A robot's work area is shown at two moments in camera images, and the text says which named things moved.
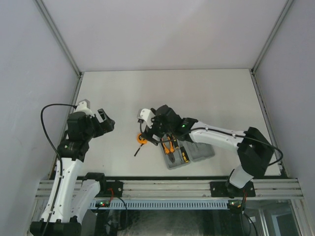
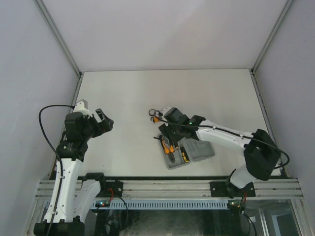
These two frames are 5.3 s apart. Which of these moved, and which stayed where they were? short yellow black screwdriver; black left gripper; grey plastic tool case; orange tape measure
Moved: orange tape measure
Stayed: short yellow black screwdriver; grey plastic tool case; black left gripper
